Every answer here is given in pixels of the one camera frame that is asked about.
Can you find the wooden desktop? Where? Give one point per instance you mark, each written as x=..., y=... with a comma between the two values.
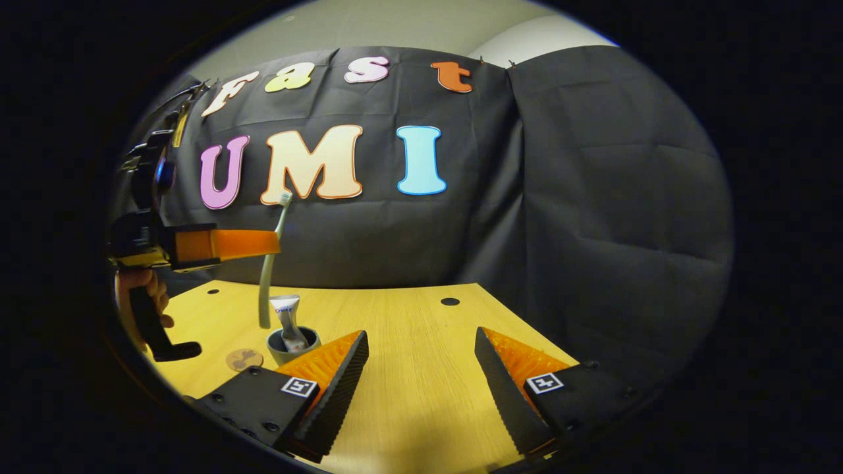
x=415, y=342

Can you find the round brown cork coaster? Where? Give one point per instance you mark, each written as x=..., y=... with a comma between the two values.
x=244, y=360

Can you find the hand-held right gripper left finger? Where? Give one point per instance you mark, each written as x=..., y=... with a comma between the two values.
x=342, y=388

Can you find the white toothpaste tube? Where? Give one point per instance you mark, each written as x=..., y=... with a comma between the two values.
x=288, y=319

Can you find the pale grey toothbrush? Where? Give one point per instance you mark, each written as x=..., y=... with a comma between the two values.
x=266, y=289

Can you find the black backdrop cloth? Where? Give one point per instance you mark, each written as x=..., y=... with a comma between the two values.
x=560, y=197

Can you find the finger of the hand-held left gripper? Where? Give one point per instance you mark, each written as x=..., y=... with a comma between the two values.
x=244, y=243

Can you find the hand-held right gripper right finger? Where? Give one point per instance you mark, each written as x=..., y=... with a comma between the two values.
x=504, y=388

